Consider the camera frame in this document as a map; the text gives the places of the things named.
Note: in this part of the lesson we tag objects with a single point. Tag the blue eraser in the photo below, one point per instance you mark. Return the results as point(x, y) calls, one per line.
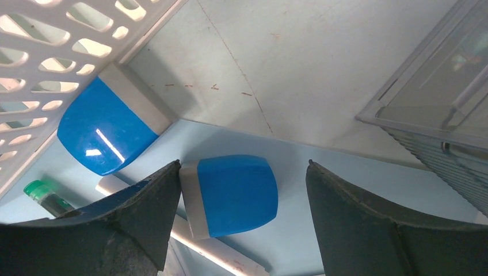
point(113, 121)
point(226, 195)

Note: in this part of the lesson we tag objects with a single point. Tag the clear plastic drawer box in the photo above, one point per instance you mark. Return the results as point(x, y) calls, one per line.
point(435, 104)

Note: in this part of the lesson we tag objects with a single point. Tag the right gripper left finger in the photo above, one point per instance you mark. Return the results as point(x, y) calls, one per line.
point(126, 233)

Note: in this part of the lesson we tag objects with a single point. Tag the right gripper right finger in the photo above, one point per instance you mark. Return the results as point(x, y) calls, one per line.
point(361, 233)

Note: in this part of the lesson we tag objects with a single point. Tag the white plastic file rack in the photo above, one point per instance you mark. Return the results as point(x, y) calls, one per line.
point(50, 51)

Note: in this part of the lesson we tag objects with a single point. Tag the blue clipboard sheet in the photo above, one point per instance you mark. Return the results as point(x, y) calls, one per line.
point(285, 246)

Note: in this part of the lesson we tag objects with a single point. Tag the dark green pen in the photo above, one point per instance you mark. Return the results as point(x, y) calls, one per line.
point(47, 198)

